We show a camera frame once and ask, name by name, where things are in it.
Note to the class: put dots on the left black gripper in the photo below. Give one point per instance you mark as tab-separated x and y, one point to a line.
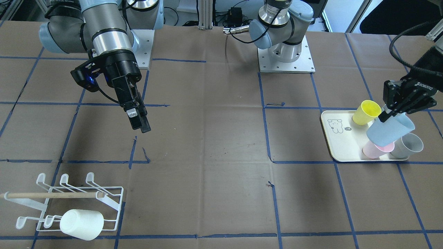
421	87

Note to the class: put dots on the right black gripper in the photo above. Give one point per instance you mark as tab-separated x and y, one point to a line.
121	67

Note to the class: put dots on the light blue cup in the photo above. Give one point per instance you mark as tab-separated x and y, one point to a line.
384	133

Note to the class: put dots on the white ikea cup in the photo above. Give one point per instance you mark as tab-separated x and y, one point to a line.
82	224

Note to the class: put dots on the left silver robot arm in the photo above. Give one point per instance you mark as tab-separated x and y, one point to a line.
283	23

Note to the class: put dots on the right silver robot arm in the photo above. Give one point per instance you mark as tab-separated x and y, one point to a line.
105	30

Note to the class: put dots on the grey cup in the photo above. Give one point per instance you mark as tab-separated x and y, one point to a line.
407	145

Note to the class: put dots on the yellow cup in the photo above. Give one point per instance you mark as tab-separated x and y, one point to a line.
367	111

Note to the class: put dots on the pink cup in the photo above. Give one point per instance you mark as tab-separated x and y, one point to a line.
374	151

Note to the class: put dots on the beige serving tray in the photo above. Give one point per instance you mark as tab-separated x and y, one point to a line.
345	138

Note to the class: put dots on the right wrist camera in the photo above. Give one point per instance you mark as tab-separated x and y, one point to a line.
85	74

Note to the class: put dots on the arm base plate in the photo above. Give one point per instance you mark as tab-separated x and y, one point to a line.
143	41
284	58

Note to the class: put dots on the white wire cup rack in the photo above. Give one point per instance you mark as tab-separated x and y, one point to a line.
47	202

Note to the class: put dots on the aluminium frame post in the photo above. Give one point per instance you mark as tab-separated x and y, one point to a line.
205	14

